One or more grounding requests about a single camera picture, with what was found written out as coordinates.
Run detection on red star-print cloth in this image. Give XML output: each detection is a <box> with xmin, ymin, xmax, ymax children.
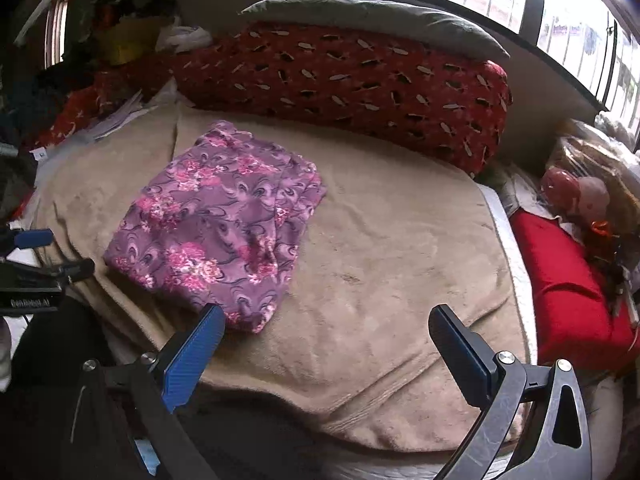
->
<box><xmin>36</xmin><ymin>67</ymin><xmax>173</xmax><ymax>150</ymax></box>

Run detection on beige fleece blanket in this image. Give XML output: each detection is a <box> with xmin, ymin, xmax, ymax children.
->
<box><xmin>30</xmin><ymin>102</ymin><xmax>540</xmax><ymax>443</ymax></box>

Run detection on purple floral pants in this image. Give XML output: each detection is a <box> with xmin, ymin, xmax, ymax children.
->
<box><xmin>102</xmin><ymin>120</ymin><xmax>328</xmax><ymax>336</ymax></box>

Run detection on yellow bag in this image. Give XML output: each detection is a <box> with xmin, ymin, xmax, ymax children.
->
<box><xmin>96</xmin><ymin>16</ymin><xmax>168</xmax><ymax>67</ymax></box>

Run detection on clear plastic bag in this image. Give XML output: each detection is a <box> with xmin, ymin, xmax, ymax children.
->
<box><xmin>547</xmin><ymin>119</ymin><xmax>640</xmax><ymax>241</ymax></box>

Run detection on stack of white papers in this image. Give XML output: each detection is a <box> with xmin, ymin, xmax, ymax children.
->
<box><xmin>86</xmin><ymin>91</ymin><xmax>153</xmax><ymax>142</ymax></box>

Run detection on pink doll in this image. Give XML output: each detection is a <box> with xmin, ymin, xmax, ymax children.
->
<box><xmin>542</xmin><ymin>166</ymin><xmax>612</xmax><ymax>227</ymax></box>

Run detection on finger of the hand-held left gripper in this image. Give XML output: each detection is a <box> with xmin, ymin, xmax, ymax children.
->
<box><xmin>5</xmin><ymin>258</ymin><xmax>96</xmax><ymax>291</ymax></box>
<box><xmin>0</xmin><ymin>228</ymin><xmax>55</xmax><ymax>261</ymax></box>

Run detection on red patterned pillow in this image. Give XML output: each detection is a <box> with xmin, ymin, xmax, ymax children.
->
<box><xmin>167</xmin><ymin>22</ymin><xmax>513</xmax><ymax>179</ymax></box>

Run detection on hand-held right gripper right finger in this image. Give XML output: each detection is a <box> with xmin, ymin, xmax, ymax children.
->
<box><xmin>428</xmin><ymin>304</ymin><xmax>594</xmax><ymax>480</ymax></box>

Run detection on white plastic bag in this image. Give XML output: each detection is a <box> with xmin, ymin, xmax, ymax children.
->
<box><xmin>156</xmin><ymin>25</ymin><xmax>214</xmax><ymax>54</ymax></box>

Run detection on red cushion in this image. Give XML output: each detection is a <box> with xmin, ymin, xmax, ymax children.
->
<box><xmin>509</xmin><ymin>207</ymin><xmax>640</xmax><ymax>377</ymax></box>

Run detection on white bed sheet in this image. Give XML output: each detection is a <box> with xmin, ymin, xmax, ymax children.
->
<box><xmin>475</xmin><ymin>182</ymin><xmax>540</xmax><ymax>366</ymax></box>

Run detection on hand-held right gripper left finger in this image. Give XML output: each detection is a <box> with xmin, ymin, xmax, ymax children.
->
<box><xmin>70</xmin><ymin>303</ymin><xmax>227</xmax><ymax>480</ymax></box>

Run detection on grey pillow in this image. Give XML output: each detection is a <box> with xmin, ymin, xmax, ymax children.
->
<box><xmin>239</xmin><ymin>0</ymin><xmax>511</xmax><ymax>61</ymax></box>

